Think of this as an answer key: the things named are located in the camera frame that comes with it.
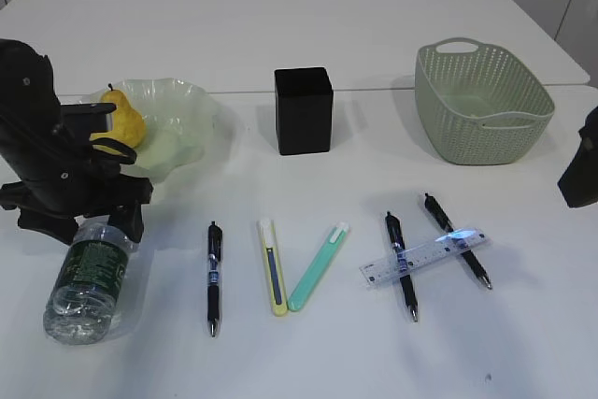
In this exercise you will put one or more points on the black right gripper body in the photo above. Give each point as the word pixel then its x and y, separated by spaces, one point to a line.
pixel 578 183

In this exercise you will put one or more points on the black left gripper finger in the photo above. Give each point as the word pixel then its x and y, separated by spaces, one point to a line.
pixel 63 230
pixel 128 219

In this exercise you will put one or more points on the clear plastic ruler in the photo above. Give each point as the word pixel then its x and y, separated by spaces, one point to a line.
pixel 385 270

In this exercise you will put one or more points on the mint green utility knife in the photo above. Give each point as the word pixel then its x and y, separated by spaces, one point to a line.
pixel 317 268

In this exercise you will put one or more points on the yellow pear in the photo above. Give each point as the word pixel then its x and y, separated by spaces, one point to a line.
pixel 128 126

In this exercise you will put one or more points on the black pen right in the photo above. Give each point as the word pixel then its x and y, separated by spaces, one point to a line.
pixel 443 221

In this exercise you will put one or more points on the clear plastic water bottle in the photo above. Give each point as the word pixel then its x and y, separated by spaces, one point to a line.
pixel 83 300

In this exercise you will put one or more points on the black pen middle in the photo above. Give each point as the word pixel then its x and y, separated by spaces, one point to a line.
pixel 394 230

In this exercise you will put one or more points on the black pen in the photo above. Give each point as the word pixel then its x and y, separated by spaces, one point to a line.
pixel 394 230
pixel 443 221
pixel 214 245

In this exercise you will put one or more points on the green wavy glass plate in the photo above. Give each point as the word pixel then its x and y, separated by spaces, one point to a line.
pixel 180 121

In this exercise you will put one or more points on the green plastic woven basket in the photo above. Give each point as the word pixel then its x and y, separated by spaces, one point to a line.
pixel 490 80

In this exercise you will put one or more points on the black square pen holder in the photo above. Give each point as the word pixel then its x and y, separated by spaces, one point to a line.
pixel 304 110

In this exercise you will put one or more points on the yellow utility knife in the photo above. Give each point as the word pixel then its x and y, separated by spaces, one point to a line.
pixel 272 267

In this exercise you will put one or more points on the black pen left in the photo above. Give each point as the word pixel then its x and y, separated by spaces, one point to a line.
pixel 214 245

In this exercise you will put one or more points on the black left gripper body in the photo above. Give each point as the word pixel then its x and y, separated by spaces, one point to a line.
pixel 62 173

